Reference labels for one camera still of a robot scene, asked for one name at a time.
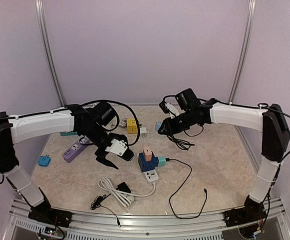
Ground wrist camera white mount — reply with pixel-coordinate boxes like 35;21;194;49
105;138;134;161
159;100;179;119

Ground white power strip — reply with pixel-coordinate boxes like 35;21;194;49
143;169;159;183

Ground yellow cube socket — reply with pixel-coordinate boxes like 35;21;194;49
126;118;138;134

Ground white plug adapter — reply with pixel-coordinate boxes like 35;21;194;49
140;127;147;138

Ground white coiled power cords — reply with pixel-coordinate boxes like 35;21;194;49
97;117;158;208

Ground black USB cable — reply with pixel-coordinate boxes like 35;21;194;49
167;133;195;151

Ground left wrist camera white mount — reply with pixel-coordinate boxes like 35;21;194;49
105;138;134;161

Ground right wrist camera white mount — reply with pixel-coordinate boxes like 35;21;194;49
159;100;179;119

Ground black power adapter with cable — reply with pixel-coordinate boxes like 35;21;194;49
90;182;131;228

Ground teal plug adapter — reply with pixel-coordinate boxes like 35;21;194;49
156;157;170;167

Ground thin black charging cable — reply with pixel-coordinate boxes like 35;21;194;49
167;157;208;220

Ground light blue plug adapter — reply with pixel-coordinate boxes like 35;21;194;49
155;121;162;133

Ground left aluminium corner post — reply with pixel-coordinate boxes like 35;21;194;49
34;0;66;107

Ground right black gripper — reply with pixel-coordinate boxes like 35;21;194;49
158;109;195;136

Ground pink plug adapter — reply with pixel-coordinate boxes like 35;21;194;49
143;146;152;162

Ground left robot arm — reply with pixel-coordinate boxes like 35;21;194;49
0;99;134;228

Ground aluminium front rail frame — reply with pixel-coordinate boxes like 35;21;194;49
8;197;290;240

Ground dark blue cube socket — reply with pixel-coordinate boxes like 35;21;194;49
138;152;158;172

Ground right aluminium corner post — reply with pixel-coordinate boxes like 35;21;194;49
229;0;257;102

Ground aluminium corner post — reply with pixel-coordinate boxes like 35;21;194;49
229;0;257;102
34;0;66;107

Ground purple power strip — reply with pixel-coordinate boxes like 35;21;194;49
62;137;90;163

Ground teal power strip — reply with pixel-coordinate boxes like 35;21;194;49
60;132;77;137

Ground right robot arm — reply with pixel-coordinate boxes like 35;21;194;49
156;88;290;227

